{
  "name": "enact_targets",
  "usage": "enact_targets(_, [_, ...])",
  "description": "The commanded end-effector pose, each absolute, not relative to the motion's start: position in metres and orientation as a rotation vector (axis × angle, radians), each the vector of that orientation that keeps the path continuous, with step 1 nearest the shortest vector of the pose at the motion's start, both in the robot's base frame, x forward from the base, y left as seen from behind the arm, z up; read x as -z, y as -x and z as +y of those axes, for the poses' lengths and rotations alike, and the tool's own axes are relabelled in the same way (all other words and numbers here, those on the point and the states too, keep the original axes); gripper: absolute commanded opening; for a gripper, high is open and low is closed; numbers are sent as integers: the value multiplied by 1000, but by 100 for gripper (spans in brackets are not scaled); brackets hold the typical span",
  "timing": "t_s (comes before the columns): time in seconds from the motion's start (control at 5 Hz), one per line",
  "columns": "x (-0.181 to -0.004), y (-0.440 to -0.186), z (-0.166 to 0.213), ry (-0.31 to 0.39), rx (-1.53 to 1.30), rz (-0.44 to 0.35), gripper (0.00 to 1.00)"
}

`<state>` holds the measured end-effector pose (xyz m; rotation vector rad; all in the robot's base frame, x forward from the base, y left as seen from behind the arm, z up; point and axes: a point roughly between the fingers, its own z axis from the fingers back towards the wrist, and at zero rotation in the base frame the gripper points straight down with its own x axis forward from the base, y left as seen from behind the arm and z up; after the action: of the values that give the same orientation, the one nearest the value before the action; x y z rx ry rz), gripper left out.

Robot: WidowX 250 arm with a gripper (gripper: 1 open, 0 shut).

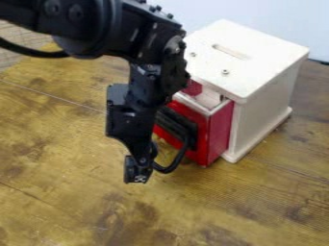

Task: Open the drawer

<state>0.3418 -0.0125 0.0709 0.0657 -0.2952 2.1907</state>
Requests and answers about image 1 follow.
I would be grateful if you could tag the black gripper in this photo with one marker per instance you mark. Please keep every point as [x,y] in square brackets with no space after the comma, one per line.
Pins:
[129,121]

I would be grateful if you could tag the black drawer handle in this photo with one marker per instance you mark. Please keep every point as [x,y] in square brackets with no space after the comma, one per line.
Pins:
[179,131]

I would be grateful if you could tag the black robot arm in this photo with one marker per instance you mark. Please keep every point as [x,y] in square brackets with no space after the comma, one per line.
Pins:
[119,28]

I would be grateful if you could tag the white wooden box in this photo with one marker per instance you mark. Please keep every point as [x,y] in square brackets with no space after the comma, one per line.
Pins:
[250,67]

